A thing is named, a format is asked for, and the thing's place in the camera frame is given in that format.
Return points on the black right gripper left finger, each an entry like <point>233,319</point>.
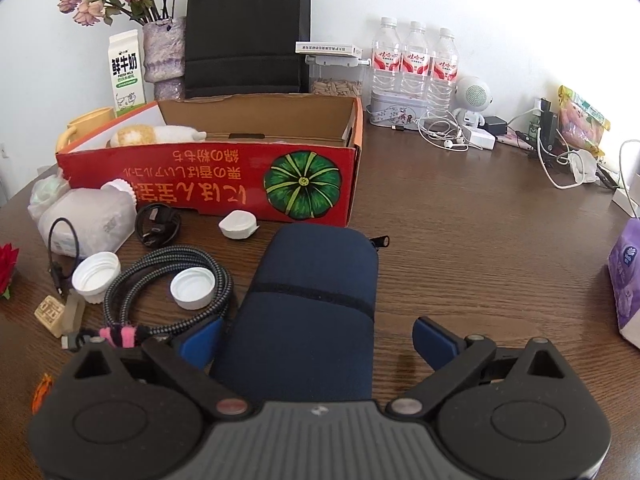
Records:
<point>139,412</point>

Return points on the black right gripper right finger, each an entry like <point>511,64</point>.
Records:
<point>504,412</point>

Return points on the beige mahjong tile block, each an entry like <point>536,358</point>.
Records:
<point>61,319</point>

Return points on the navy blue zip pouch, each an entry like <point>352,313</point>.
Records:
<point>305,329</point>

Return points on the translucent plastic jar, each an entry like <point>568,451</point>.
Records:
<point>85,221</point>

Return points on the yellow white plush toy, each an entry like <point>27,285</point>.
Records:
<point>148,135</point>

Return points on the pink black striped tie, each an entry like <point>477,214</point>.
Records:
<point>124,336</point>

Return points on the white bottle cap right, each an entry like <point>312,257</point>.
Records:
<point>193,289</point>

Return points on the purple tissue pack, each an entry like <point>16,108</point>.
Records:
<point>624,270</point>

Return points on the red fabric flower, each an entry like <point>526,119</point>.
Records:
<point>8,261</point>

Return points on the white cap near box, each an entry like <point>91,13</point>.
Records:
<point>238,225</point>

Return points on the pale green fake flower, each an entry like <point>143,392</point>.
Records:
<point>45,193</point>

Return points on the white charger adapter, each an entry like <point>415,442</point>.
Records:
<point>479,138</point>

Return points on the yellow ceramic mug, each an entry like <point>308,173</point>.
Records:
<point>81,126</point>

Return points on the orange cardboard pumpkin box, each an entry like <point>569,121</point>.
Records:
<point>282,157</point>

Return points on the black small bottle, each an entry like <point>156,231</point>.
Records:
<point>548,125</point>

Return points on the yellow pink snack bag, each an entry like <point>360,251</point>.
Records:
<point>581,125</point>

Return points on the white printed tin box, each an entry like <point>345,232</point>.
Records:
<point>396,110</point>

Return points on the small white robot speaker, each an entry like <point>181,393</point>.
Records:
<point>473,97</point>

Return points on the water bottle right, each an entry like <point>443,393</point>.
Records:
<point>443,76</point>

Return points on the water bottle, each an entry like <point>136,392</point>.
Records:
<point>385,57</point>
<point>443,76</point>
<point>415,62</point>

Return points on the white green milk carton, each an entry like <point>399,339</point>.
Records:
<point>125,63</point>

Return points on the water bottle middle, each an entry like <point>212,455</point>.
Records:
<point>415,62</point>

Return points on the purple textured vase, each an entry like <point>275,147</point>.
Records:
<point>164,57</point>

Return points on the water bottle left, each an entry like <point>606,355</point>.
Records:
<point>385,57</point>

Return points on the clear jar of seeds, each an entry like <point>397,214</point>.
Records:
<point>328,80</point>

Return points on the flat white box on jar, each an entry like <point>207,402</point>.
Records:
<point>327,49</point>

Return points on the black paper shopping bag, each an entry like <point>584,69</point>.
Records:
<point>245,46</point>

